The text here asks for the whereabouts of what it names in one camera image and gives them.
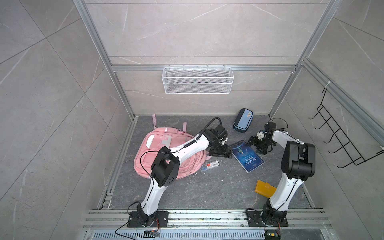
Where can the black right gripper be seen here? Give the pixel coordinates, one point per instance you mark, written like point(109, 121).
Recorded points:
point(255, 143)

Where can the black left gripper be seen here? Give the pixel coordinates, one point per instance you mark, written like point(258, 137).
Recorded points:
point(225, 153)

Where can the blue Little Prince book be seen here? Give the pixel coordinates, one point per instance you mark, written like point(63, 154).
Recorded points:
point(246, 156)

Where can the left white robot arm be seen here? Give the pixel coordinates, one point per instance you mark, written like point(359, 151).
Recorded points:
point(166, 165)

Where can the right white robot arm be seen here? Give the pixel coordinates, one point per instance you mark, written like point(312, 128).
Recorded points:
point(297, 165)

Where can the blue pencil case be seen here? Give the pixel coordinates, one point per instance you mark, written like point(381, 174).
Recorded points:
point(243, 120)

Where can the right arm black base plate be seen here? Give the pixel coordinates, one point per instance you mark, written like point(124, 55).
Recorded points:
point(260, 219)

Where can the white wire mesh basket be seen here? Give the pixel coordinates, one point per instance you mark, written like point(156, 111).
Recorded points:
point(197, 80)

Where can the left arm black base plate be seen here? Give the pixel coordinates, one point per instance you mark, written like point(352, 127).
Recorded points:
point(158, 219)

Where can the black wire hook rack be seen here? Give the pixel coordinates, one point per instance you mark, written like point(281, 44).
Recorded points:
point(340, 137)

